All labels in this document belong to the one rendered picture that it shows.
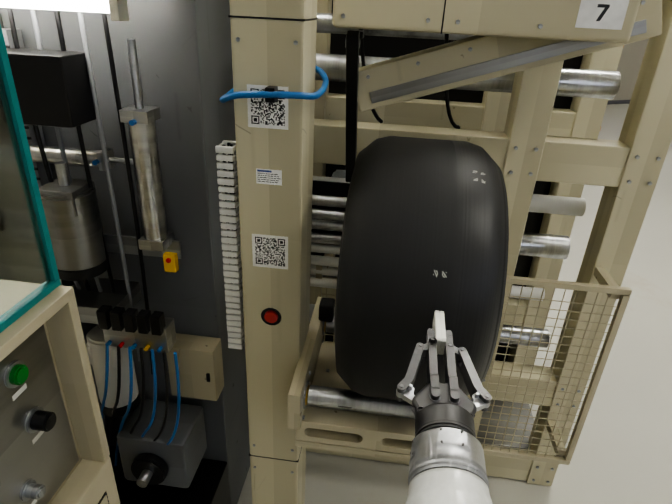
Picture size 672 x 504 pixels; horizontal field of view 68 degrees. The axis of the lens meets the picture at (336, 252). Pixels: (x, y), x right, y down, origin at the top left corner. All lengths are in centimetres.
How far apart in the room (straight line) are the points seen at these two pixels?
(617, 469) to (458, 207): 185
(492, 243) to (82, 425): 78
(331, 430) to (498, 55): 94
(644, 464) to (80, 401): 223
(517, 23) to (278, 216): 63
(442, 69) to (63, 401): 106
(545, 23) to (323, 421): 95
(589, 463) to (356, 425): 153
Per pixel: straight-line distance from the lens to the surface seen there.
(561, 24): 120
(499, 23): 117
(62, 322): 91
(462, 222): 86
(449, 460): 61
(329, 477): 217
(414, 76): 130
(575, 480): 242
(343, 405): 113
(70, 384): 99
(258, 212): 101
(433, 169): 91
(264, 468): 145
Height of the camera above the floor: 168
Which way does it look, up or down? 27 degrees down
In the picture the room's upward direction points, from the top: 3 degrees clockwise
